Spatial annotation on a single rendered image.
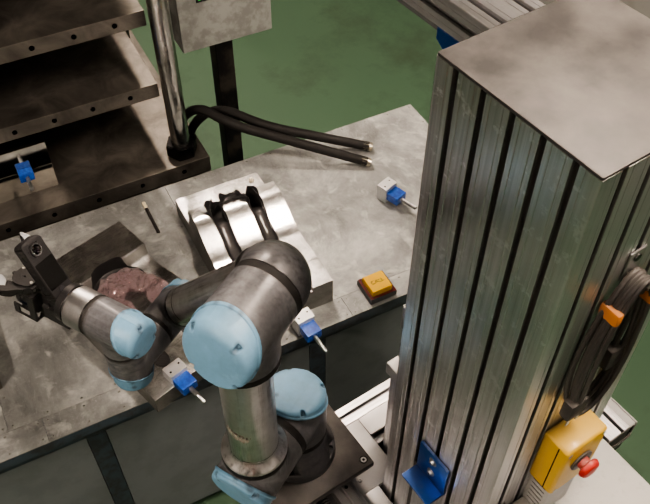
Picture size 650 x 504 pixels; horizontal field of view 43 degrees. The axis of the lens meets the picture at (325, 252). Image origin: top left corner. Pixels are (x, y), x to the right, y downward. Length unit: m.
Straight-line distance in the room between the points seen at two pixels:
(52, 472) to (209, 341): 1.26
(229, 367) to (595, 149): 0.56
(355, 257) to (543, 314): 1.39
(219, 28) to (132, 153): 0.49
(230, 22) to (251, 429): 1.58
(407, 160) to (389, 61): 1.82
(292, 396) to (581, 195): 0.82
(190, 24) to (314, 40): 2.03
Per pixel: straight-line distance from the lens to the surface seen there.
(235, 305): 1.12
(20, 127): 2.54
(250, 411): 1.29
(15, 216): 2.63
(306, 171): 2.59
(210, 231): 2.26
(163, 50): 2.44
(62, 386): 2.18
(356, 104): 4.12
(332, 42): 4.54
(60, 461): 2.29
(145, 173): 2.66
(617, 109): 0.91
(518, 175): 0.91
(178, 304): 1.46
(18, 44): 2.40
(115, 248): 2.28
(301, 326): 2.14
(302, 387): 1.54
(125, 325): 1.40
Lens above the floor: 2.57
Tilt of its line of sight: 49 degrees down
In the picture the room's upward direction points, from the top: straight up
